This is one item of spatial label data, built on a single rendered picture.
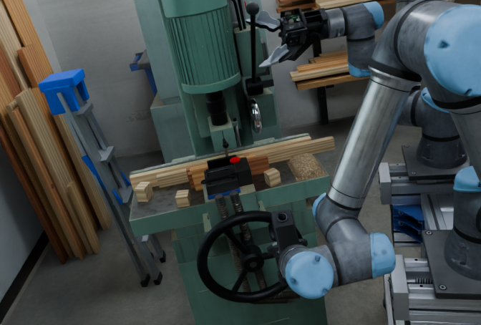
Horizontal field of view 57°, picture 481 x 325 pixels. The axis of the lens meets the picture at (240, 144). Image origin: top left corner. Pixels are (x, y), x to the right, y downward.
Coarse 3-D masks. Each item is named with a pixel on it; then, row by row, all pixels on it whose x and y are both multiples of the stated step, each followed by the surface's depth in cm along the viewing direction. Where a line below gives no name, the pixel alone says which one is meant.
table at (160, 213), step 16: (256, 176) 138; (288, 176) 135; (320, 176) 131; (160, 192) 140; (176, 192) 138; (192, 192) 136; (256, 192) 130; (272, 192) 131; (288, 192) 131; (304, 192) 132; (320, 192) 133; (144, 208) 132; (160, 208) 131; (176, 208) 129; (192, 208) 129; (144, 224) 129; (160, 224) 130; (176, 224) 130; (208, 224) 124; (256, 224) 123
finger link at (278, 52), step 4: (284, 44) 115; (276, 48) 112; (280, 48) 114; (284, 48) 116; (276, 52) 114; (280, 52) 116; (284, 52) 117; (272, 56) 114; (276, 56) 116; (280, 56) 116; (268, 60) 116; (272, 60) 115; (276, 60) 116; (260, 64) 116; (264, 64) 116; (268, 64) 115; (272, 64) 116
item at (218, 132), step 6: (228, 114) 145; (210, 120) 141; (228, 120) 138; (210, 126) 137; (216, 126) 136; (222, 126) 135; (228, 126) 134; (210, 132) 133; (216, 132) 133; (222, 132) 133; (228, 132) 134; (216, 138) 134; (222, 138) 134; (228, 138) 134; (234, 138) 135; (216, 144) 135; (222, 144) 135; (234, 144) 135; (216, 150) 135
